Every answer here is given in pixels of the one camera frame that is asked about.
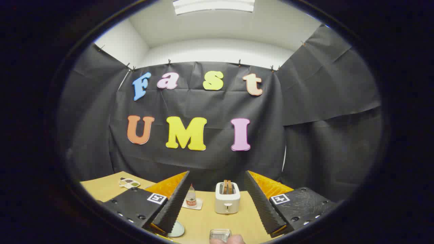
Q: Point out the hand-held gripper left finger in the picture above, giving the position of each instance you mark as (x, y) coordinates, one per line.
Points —
(171, 206)

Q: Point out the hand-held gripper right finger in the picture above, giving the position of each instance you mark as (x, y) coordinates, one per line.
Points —
(262, 206)

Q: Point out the clear water bottle red cap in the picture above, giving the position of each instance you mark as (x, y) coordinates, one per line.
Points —
(191, 198)

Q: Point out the light green plate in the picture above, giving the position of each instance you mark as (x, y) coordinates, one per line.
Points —
(177, 230)

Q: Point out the white square tray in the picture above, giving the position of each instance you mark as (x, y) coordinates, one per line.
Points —
(198, 205)

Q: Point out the white toaster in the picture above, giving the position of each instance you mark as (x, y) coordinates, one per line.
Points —
(227, 202)

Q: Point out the toast slice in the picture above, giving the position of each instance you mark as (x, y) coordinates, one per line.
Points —
(230, 187)
(225, 187)

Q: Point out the small white card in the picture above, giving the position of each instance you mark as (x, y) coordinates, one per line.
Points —
(129, 183)

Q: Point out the black backdrop cloth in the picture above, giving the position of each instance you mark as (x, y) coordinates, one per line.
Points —
(203, 105)

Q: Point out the ceiling light panel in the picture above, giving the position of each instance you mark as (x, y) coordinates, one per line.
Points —
(213, 6)

